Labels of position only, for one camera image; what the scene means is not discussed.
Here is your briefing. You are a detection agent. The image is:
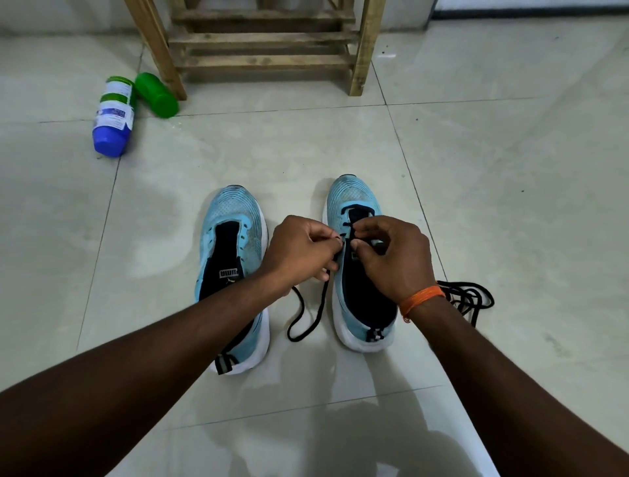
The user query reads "wooden rack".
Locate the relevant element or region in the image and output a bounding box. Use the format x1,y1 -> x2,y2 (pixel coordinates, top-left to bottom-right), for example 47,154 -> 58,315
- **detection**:
123,0 -> 387,101

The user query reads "black shoelace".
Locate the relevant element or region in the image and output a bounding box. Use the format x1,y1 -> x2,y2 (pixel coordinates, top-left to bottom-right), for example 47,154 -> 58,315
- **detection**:
436,280 -> 495,328
287,205 -> 376,343

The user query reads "person's left forearm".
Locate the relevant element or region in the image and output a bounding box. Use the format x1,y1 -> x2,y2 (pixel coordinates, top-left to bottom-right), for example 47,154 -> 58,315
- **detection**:
0,271 -> 292,477

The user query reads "orange wrist thread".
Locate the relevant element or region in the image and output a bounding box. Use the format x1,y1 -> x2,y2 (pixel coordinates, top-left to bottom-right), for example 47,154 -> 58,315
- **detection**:
398,285 -> 446,324

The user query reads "blue and white bottle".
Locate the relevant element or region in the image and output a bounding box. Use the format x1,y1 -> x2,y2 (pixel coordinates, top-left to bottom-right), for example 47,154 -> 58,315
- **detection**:
92,76 -> 137,158

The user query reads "person's right forearm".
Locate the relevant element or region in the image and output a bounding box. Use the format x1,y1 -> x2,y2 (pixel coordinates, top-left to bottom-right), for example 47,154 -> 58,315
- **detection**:
407,294 -> 629,477

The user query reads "light blue unlaced sneaker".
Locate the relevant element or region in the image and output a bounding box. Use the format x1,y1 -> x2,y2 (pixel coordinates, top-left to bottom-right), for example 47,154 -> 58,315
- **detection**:
195,185 -> 271,376

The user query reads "light blue laced sneaker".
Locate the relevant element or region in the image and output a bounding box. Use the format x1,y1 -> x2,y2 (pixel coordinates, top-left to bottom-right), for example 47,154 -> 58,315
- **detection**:
322,174 -> 399,353

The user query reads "person's left hand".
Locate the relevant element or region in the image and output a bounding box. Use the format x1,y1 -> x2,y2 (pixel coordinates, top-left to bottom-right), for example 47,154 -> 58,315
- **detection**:
258,215 -> 344,297

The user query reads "person's right hand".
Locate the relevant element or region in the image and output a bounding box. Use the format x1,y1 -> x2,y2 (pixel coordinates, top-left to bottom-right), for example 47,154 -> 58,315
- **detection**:
350,215 -> 439,304

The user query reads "green bottle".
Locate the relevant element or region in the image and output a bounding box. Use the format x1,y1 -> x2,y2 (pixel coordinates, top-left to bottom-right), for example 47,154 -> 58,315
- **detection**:
134,72 -> 180,119

